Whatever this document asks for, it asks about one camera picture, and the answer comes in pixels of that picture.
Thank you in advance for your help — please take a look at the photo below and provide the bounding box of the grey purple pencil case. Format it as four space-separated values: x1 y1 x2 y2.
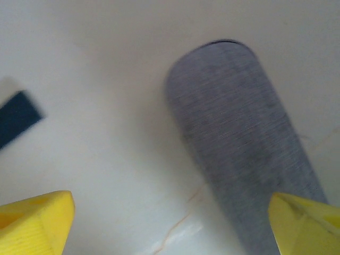
164 38 329 255

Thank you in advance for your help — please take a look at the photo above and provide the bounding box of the navy blue backpack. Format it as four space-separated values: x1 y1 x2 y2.
0 90 46 151

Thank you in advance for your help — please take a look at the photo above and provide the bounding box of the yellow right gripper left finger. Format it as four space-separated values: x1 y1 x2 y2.
0 190 77 255

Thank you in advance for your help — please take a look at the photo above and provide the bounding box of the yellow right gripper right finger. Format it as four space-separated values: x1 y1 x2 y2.
268 192 340 255

